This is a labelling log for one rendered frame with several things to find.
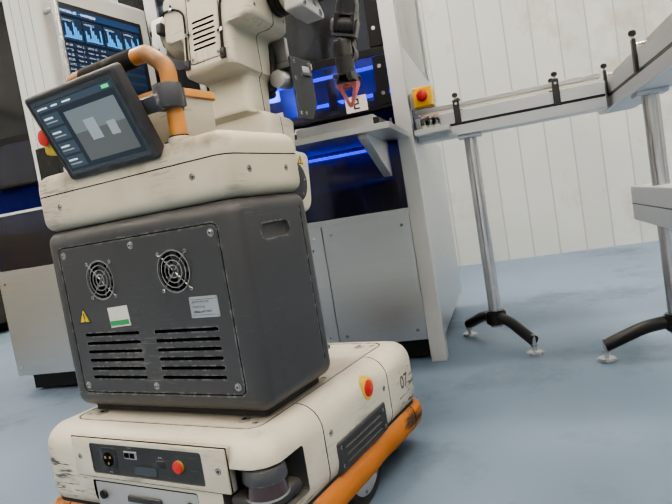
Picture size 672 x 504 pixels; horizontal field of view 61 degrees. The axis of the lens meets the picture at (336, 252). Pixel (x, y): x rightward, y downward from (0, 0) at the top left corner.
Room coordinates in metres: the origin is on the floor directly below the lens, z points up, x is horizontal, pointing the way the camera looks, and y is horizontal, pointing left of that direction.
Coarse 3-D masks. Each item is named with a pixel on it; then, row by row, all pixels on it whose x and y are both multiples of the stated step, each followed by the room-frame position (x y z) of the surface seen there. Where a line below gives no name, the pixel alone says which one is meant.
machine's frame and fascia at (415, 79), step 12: (0, 0) 2.66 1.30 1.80; (144, 0) 2.45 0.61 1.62; (156, 12) 2.44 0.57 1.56; (420, 24) 3.04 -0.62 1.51; (372, 48) 2.19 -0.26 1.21; (324, 60) 2.24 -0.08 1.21; (408, 60) 2.35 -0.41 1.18; (156, 72) 2.46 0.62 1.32; (408, 72) 2.30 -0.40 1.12; (420, 72) 2.72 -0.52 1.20; (408, 84) 2.24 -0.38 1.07; (420, 84) 2.64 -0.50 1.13; (372, 108) 2.20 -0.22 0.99; (312, 120) 2.27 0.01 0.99; (324, 120) 2.26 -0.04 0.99; (0, 144) 2.71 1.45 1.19; (36, 180) 2.66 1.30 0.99
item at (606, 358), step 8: (648, 320) 1.81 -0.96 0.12; (656, 320) 1.80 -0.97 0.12; (664, 320) 1.79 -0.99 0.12; (632, 328) 1.82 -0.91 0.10; (640, 328) 1.81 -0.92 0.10; (648, 328) 1.80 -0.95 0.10; (656, 328) 1.80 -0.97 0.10; (664, 328) 1.80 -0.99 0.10; (616, 336) 1.84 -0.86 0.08; (624, 336) 1.82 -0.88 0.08; (632, 336) 1.82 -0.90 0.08; (608, 344) 1.84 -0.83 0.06; (616, 344) 1.83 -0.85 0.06; (608, 352) 1.85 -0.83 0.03; (600, 360) 1.85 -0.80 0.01; (608, 360) 1.83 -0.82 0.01; (616, 360) 1.84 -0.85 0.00
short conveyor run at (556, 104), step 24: (552, 72) 2.10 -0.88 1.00; (456, 96) 2.21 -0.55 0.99; (504, 96) 2.19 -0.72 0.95; (528, 96) 2.14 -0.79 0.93; (552, 96) 2.12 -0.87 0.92; (576, 96) 2.09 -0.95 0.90; (600, 96) 2.07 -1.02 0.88; (456, 120) 2.21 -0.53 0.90; (480, 120) 2.19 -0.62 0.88; (504, 120) 2.17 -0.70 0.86; (528, 120) 2.14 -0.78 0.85
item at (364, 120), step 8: (344, 120) 1.85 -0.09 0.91; (352, 120) 1.84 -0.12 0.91; (360, 120) 1.84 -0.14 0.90; (368, 120) 1.83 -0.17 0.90; (304, 128) 1.89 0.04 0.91; (312, 128) 1.89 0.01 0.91; (320, 128) 1.88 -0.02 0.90; (328, 128) 1.87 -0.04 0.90; (336, 128) 1.86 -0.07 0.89; (344, 128) 1.85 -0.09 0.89; (304, 136) 1.89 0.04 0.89
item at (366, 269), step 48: (432, 144) 2.76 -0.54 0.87; (432, 192) 2.48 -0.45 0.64; (336, 240) 2.26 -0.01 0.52; (384, 240) 2.21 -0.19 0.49; (432, 240) 2.25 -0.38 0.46; (0, 288) 2.76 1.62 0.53; (48, 288) 2.68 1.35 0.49; (336, 288) 2.27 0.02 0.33; (384, 288) 2.22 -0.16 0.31; (48, 336) 2.69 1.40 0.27; (336, 336) 2.28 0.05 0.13; (384, 336) 2.23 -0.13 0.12
